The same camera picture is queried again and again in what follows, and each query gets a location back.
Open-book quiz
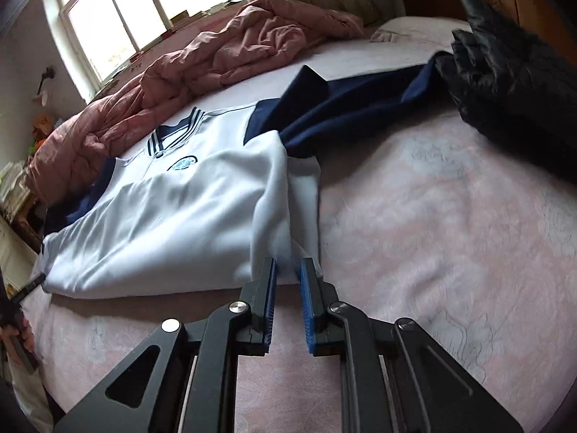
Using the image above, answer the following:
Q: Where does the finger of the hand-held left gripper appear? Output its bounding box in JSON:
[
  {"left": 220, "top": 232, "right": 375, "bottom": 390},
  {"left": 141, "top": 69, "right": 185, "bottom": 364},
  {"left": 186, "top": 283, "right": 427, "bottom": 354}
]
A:
[{"left": 13, "top": 273, "right": 48, "bottom": 304}]

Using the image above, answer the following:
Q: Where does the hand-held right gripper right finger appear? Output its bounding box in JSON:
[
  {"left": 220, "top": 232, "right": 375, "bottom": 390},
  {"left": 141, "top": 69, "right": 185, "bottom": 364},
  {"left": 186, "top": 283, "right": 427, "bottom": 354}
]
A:
[{"left": 300, "top": 257, "right": 526, "bottom": 433}]

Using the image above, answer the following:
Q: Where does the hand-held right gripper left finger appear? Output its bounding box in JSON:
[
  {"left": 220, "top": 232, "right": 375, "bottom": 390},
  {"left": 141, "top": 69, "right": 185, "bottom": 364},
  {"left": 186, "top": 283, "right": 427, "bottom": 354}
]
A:
[{"left": 53, "top": 257, "right": 278, "bottom": 433}]

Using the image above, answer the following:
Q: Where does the white and navy jacket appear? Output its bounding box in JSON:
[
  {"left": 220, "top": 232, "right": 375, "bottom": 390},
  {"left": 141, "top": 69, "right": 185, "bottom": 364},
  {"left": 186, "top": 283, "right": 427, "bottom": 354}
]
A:
[{"left": 41, "top": 65, "right": 456, "bottom": 299}]

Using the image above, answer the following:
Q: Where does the person's left hand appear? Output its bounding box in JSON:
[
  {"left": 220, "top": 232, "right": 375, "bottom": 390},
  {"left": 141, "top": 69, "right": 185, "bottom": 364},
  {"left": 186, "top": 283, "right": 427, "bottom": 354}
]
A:
[{"left": 0, "top": 316, "right": 35, "bottom": 365}]

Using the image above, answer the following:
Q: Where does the cluttered side table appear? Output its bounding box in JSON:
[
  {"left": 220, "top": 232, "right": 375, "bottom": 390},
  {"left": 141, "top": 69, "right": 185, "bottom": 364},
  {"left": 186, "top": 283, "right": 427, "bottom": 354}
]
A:
[{"left": 0, "top": 113, "right": 64, "bottom": 253}]

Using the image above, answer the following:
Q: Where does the bed with pink sheet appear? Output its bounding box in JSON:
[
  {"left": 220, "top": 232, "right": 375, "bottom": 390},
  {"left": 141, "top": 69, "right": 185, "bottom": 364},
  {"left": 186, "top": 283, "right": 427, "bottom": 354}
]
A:
[{"left": 9, "top": 16, "right": 577, "bottom": 433}]

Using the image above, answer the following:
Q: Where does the pink quilt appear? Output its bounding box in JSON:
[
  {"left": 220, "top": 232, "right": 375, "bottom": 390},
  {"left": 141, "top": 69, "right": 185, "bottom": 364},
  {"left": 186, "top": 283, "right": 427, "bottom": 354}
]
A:
[{"left": 25, "top": 0, "right": 366, "bottom": 206}]

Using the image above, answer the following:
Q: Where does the flat pink pillow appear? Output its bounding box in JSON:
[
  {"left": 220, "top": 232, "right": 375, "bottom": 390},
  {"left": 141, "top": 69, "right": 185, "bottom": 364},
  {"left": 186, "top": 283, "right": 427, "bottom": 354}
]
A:
[{"left": 370, "top": 17, "right": 472, "bottom": 50}]

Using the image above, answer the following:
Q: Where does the window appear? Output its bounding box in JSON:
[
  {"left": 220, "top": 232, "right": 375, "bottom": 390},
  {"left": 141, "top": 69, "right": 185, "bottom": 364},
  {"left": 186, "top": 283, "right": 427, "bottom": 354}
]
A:
[{"left": 43, "top": 0, "right": 251, "bottom": 95}]

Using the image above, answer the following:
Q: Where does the stack of books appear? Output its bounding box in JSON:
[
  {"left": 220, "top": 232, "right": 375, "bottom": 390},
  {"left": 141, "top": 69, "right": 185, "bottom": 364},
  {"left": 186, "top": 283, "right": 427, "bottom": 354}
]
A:
[{"left": 169, "top": 8, "right": 204, "bottom": 31}]

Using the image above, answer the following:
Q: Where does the black puffer jacket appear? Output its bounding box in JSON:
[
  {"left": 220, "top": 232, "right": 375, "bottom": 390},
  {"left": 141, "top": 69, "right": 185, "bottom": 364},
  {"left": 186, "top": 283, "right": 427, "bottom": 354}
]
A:
[{"left": 435, "top": 0, "right": 577, "bottom": 190}]

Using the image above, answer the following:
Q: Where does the wall lamp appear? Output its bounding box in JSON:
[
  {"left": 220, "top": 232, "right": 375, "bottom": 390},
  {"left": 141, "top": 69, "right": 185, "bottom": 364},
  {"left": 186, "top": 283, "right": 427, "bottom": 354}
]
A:
[{"left": 31, "top": 67, "right": 56, "bottom": 104}]

